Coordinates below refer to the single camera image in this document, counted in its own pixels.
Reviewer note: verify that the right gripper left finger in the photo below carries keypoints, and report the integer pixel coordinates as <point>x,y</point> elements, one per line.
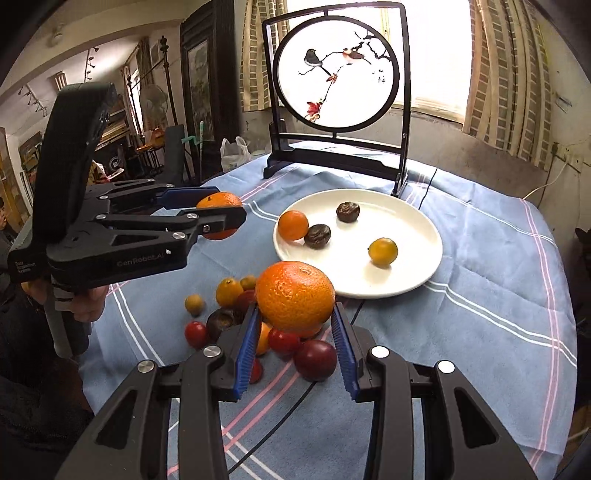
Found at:
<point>127,439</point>

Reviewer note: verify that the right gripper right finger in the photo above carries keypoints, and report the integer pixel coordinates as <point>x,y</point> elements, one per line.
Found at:
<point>463,437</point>

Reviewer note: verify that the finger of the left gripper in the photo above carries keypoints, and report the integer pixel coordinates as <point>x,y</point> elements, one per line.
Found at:
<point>144,196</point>
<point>190,222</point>

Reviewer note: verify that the small orange mandarin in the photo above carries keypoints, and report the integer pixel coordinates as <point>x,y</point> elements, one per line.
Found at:
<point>292,225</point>

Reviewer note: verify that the large orange mandarin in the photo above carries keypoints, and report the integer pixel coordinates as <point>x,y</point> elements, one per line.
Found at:
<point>292,294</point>

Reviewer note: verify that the person's left hand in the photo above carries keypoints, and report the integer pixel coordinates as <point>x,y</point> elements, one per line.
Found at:
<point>86,306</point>

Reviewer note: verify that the oblong yellow kumquat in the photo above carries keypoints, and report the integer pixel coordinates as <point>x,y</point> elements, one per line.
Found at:
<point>227,292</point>

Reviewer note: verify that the white plastic bag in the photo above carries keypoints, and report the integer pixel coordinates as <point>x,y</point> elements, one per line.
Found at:
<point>234,154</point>

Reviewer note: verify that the small yellow kumquat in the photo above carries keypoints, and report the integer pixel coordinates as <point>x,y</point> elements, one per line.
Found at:
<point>194,305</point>

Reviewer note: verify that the small kumquat behind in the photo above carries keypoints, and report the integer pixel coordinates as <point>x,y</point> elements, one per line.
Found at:
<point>248,282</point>

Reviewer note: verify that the dark red plum left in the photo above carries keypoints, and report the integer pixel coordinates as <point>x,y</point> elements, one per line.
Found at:
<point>243,302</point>

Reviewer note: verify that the standing fan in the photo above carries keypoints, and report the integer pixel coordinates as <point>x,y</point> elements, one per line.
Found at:
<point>154,106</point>

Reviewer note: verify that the large wrinkled passion fruit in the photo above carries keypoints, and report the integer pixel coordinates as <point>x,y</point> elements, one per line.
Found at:
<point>218,322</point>

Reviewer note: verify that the small red tomato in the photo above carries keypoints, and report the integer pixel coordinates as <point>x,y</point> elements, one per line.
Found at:
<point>195,334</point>

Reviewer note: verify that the dark purple plum right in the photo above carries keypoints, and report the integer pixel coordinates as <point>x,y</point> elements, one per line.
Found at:
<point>316,360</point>

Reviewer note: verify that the dark framed painting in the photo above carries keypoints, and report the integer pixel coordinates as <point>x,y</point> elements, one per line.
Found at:
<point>209,73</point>

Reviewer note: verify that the white round plate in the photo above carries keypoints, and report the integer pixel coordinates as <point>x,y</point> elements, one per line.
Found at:
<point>346,261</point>

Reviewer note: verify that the bird painting screen stand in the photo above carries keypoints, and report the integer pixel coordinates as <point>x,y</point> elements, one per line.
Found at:
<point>340,89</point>

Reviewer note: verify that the beige checked curtain right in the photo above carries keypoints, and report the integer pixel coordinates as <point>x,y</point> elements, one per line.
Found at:
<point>509,101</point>

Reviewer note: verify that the wall power strip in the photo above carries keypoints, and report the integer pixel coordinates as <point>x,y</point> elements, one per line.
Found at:
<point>568,157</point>

